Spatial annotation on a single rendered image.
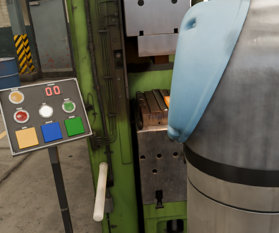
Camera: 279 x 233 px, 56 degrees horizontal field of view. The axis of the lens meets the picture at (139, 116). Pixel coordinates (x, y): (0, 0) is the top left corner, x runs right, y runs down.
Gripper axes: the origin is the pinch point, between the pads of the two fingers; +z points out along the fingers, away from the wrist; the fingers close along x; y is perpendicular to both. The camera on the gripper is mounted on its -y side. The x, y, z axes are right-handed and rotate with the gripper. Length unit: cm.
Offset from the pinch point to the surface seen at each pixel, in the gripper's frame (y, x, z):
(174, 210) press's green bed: 68, 2, 35
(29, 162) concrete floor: 113, -135, 183
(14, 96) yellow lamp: -8, -67, 25
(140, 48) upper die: -22.2, -11.7, 42.1
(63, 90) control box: -7, -48, 34
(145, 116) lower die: 12.1, -10.9, 41.4
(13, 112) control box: -2, -67, 22
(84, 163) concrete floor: 112, -71, 169
